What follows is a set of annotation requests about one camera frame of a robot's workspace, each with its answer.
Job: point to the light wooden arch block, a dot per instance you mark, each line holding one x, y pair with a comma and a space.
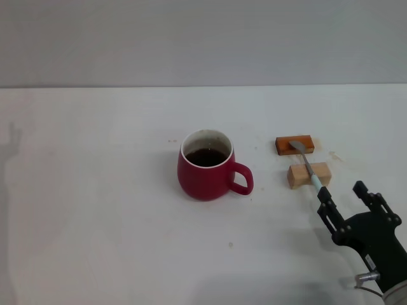
299, 176

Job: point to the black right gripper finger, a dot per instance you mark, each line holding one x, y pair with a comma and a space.
329, 209
376, 201

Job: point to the dark brown wooden block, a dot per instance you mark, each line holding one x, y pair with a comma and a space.
286, 146

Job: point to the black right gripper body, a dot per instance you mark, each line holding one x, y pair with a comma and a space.
372, 238

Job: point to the red ceramic coffee cup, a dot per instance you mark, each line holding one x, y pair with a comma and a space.
203, 181

